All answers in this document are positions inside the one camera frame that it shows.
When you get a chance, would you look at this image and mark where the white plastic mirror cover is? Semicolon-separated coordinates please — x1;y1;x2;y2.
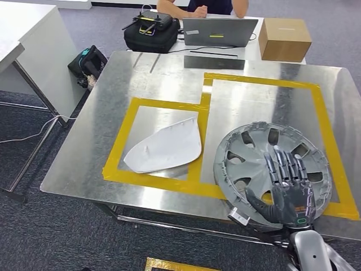
124;116;203;174

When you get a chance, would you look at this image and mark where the person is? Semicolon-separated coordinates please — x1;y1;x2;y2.
156;0;249;19

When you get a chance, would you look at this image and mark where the white top steel leg table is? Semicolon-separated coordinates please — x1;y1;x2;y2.
0;39;68;204

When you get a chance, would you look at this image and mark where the white cable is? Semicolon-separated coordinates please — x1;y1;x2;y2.
0;115;78;145

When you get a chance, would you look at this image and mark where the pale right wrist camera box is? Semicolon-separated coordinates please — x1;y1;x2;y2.
228;207;251;226

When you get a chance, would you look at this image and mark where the black carry case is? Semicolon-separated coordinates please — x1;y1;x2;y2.
124;16;181;54

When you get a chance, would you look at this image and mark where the yellow workbench tape frame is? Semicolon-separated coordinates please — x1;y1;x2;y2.
102;72;360;221

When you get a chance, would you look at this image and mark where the grey laptop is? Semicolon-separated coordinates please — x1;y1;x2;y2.
182;16;259;48

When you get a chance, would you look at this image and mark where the black remote controller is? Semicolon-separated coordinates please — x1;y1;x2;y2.
122;10;173;32

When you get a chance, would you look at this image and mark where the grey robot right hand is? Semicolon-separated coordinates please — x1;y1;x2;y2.
244;145;317;228

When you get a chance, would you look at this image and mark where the black right camera bracket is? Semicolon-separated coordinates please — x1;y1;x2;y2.
245;220;291;248

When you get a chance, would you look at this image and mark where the black and teal bag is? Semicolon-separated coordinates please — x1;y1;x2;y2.
67;45;108;91

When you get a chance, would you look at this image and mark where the stainless steel workbench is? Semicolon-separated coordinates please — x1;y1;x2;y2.
40;50;361;248

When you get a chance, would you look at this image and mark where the grey plastic wheel hubcap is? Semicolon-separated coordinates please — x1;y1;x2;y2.
213;120;333;228

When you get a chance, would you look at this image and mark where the brown cardboard box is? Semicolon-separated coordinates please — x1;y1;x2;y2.
258;18;313;63

